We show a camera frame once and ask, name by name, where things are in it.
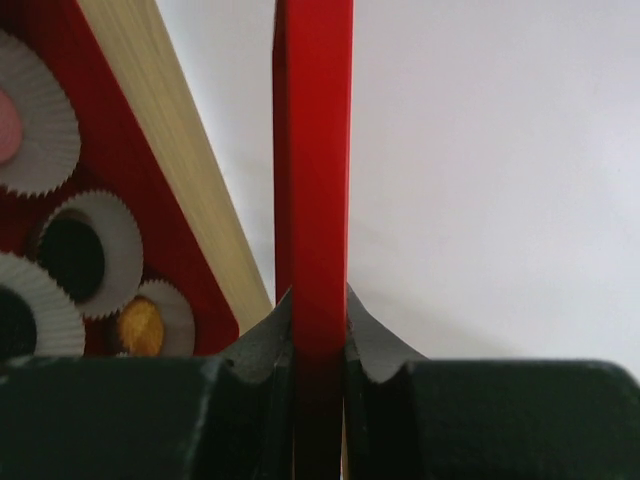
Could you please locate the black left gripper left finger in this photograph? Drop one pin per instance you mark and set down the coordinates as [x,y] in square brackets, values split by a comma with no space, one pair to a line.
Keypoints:
[226,416]

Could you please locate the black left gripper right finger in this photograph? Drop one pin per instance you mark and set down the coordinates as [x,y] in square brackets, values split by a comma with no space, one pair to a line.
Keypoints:
[412,417]

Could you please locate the orange round cookie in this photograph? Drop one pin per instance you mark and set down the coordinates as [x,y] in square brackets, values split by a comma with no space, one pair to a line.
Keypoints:
[140,328]

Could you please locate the black round cookie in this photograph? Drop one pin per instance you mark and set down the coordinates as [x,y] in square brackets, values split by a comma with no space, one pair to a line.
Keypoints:
[18,328]
[72,253]

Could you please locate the pink round cookie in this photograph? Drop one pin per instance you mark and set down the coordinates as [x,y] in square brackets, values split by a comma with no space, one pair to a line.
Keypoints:
[11,129]

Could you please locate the red box lid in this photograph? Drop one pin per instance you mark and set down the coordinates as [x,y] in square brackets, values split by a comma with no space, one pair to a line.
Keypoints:
[311,89]

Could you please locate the red compartment cookie box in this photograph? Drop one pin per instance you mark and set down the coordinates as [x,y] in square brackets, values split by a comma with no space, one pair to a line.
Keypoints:
[115,156]

